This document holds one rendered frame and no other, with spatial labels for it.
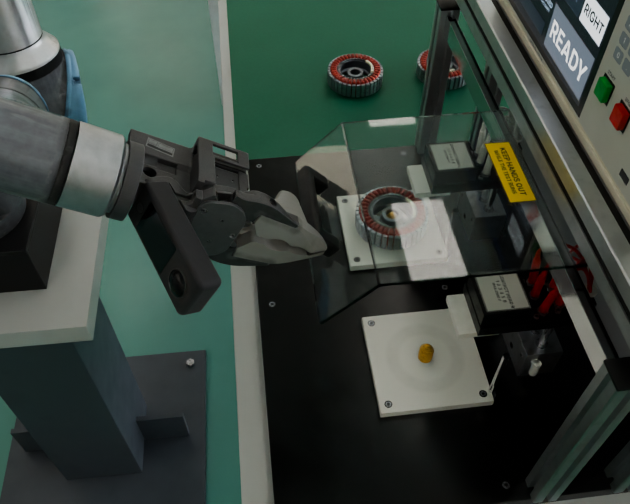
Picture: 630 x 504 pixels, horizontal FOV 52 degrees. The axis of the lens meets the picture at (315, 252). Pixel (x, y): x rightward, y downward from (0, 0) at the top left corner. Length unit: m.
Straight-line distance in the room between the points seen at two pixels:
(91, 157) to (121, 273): 1.50
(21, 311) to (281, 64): 0.73
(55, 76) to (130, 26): 2.21
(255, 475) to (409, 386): 0.23
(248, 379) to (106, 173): 0.45
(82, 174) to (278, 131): 0.74
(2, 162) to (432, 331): 0.60
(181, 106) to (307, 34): 1.15
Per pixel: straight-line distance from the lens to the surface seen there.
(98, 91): 2.76
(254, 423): 0.89
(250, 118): 1.29
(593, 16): 0.71
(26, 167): 0.56
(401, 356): 0.90
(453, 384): 0.89
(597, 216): 0.65
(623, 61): 0.66
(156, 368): 1.82
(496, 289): 0.82
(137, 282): 2.02
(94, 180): 0.56
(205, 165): 0.60
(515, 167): 0.75
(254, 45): 1.50
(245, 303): 0.99
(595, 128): 0.70
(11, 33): 0.90
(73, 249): 1.12
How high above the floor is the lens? 1.55
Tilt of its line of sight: 50 degrees down
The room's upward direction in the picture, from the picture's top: straight up
